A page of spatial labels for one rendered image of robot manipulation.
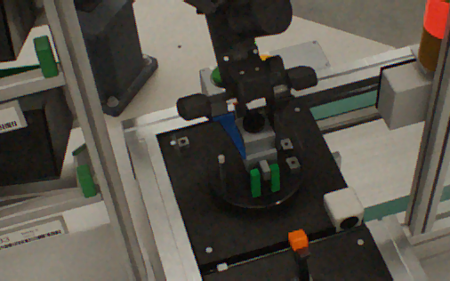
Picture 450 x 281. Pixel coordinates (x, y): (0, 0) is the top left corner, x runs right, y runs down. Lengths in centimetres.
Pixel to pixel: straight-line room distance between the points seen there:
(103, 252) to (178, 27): 51
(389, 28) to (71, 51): 227
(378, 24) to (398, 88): 192
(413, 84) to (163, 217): 43
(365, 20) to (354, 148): 160
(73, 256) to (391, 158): 52
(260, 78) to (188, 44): 55
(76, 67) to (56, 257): 67
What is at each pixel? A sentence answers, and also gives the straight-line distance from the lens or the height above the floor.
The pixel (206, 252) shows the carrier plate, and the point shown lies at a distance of 109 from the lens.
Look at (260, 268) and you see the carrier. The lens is 107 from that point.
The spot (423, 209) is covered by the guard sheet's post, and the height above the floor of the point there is 102.
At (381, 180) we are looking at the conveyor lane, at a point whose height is 92.
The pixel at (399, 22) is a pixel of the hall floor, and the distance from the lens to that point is 284.
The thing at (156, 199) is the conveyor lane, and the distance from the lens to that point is 117.
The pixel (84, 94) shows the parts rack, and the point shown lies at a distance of 65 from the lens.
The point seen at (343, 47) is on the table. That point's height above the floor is 86.
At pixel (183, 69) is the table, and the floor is 86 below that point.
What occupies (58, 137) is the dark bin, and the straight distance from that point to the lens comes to 79.
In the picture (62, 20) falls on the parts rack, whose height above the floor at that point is 152.
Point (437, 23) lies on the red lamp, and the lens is 86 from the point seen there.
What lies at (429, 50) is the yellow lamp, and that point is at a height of 129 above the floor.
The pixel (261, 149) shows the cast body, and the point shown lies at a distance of 107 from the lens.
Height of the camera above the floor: 190
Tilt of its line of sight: 51 degrees down
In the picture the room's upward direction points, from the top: 5 degrees counter-clockwise
